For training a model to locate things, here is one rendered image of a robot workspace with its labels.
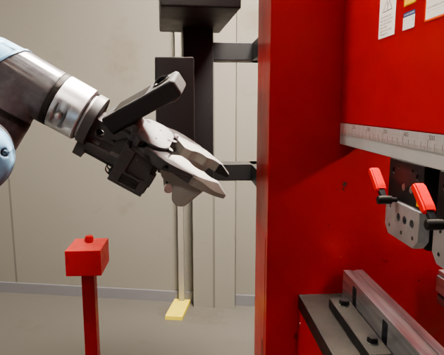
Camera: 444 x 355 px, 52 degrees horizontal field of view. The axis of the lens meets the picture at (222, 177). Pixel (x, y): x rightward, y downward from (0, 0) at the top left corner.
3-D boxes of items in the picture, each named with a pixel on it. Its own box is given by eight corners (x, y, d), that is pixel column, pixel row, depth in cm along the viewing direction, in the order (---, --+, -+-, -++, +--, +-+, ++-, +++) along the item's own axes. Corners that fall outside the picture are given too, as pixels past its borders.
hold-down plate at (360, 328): (328, 307, 130) (328, 297, 130) (347, 307, 131) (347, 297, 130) (368, 367, 101) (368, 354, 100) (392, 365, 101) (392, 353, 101)
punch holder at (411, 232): (384, 230, 101) (388, 157, 99) (421, 229, 102) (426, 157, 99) (416, 251, 87) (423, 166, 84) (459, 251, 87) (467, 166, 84)
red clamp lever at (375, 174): (367, 165, 100) (380, 200, 94) (385, 165, 100) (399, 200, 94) (365, 171, 101) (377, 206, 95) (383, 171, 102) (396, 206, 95)
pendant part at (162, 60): (156, 157, 187) (154, 67, 181) (186, 156, 189) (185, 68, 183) (156, 173, 143) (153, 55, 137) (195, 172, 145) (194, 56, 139)
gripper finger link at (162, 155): (195, 177, 63) (145, 141, 63) (201, 167, 62) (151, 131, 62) (183, 189, 58) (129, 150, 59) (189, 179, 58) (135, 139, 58)
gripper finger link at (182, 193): (208, 220, 64) (156, 182, 64) (230, 189, 61) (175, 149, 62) (201, 229, 61) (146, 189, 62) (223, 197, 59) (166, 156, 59)
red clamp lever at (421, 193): (410, 180, 80) (430, 226, 74) (433, 180, 81) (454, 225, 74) (407, 187, 82) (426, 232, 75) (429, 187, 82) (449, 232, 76)
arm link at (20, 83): (-27, 92, 62) (5, 40, 63) (46, 132, 64) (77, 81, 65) (-49, 81, 55) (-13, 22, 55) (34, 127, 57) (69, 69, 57)
